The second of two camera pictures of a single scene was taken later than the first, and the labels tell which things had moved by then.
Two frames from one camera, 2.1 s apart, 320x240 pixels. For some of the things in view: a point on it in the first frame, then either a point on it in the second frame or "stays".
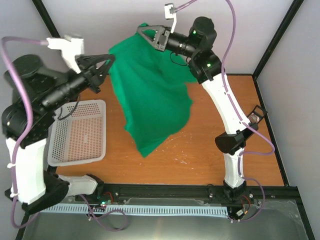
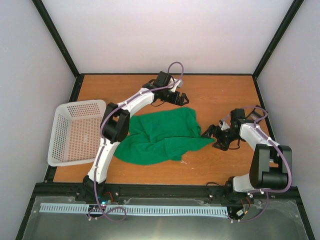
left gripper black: [87, 64] to [175, 101]
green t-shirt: [151, 89] to [158, 137]
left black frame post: [45, 17] stays
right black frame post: [294, 8] stays
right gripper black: [163, 38] to [210, 130]
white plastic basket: [78, 134] stays
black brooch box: [256, 115] stays
